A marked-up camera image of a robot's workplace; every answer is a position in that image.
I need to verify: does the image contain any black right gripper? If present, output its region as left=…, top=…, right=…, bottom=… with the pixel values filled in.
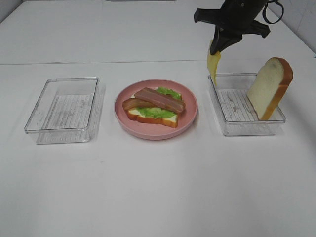
left=194, top=0, right=270, bottom=55

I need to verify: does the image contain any yellow cheese slice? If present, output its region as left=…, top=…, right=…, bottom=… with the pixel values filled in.
left=207, top=39, right=221, bottom=86

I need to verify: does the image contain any bread slice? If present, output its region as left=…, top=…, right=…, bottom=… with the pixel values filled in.
left=247, top=57, right=293, bottom=120
left=125, top=101, right=179, bottom=128

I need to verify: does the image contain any bacon strip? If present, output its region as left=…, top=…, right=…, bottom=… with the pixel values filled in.
left=122, top=98, right=147, bottom=111
left=134, top=87, right=186, bottom=114

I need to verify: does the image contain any green lettuce leaf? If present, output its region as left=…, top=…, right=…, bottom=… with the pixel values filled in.
left=134, top=86, right=185, bottom=119

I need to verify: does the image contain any clear right plastic tray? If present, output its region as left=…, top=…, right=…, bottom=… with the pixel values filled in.
left=208, top=73, right=286, bottom=136

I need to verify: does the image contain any clear plastic tray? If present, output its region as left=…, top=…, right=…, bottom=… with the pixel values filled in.
left=24, top=77, right=101, bottom=145
left=208, top=73, right=286, bottom=136

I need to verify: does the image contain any pink round plate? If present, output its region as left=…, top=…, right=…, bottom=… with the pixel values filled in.
left=114, top=79, right=198, bottom=140

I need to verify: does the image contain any clear left plastic tray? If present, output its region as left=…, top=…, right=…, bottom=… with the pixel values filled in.
left=24, top=77, right=101, bottom=145

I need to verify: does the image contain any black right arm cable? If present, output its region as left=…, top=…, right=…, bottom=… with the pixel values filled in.
left=261, top=0, right=284, bottom=25

